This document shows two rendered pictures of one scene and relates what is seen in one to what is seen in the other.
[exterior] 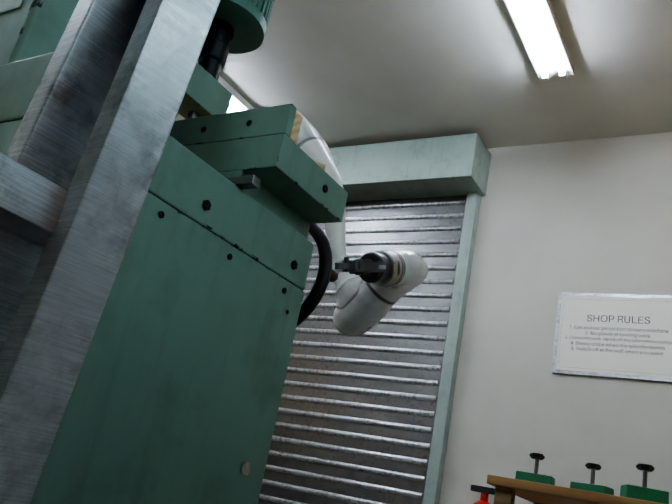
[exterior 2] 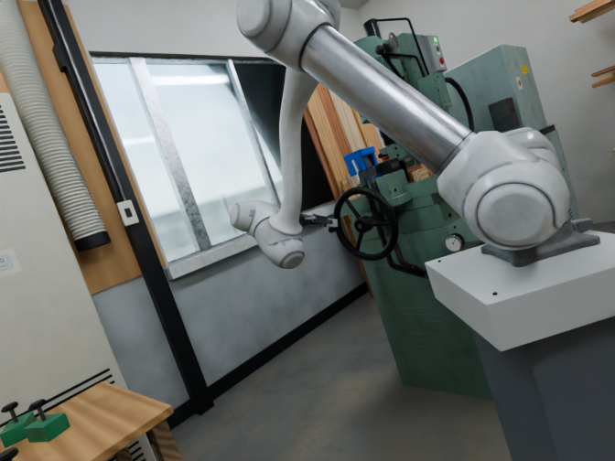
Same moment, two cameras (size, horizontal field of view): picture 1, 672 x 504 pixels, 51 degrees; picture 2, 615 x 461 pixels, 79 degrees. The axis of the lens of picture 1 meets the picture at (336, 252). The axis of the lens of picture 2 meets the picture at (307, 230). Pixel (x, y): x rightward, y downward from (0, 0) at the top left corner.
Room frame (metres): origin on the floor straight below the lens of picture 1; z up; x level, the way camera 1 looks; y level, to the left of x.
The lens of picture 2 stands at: (2.85, 0.25, 0.97)
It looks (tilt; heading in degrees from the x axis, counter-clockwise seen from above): 5 degrees down; 194
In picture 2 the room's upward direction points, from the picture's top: 19 degrees counter-clockwise
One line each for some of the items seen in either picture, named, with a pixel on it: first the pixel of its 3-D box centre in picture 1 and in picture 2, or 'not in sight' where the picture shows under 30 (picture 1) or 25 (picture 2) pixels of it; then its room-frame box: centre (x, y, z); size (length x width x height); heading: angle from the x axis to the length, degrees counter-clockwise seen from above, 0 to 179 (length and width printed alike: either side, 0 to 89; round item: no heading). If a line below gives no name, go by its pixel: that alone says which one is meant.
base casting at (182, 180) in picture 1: (105, 202); (426, 207); (1.07, 0.38, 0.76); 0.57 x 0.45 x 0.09; 146
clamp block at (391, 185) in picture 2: not in sight; (383, 187); (1.34, 0.23, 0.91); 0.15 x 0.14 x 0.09; 56
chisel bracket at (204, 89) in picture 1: (189, 95); (396, 154); (1.15, 0.33, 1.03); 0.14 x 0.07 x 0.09; 146
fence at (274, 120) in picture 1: (156, 138); not in sight; (1.15, 0.36, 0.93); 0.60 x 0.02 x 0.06; 56
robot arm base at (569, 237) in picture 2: not in sight; (540, 233); (1.91, 0.54, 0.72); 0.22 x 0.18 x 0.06; 101
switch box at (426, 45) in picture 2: not in sight; (432, 56); (0.98, 0.61, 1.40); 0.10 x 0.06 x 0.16; 146
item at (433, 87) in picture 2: not in sight; (435, 92); (1.07, 0.56, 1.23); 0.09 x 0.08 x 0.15; 146
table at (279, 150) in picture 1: (200, 201); (398, 193); (1.27, 0.28, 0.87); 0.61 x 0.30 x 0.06; 56
